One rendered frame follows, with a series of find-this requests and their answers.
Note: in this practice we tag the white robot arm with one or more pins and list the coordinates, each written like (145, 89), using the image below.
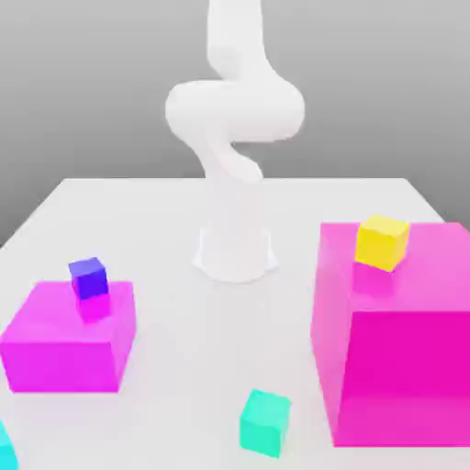
(235, 110)

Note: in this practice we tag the small yellow cube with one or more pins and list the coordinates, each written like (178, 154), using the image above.
(380, 244)

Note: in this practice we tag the small blue cube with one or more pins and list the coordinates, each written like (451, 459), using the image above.
(90, 281)

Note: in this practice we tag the small turquoise cube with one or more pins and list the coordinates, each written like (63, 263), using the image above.
(262, 426)

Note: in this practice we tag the small cyan cube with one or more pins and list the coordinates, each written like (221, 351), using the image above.
(5, 453)

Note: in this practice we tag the large magenta box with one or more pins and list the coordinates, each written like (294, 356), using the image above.
(58, 349)

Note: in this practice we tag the large pink box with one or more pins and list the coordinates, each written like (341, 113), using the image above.
(400, 367)

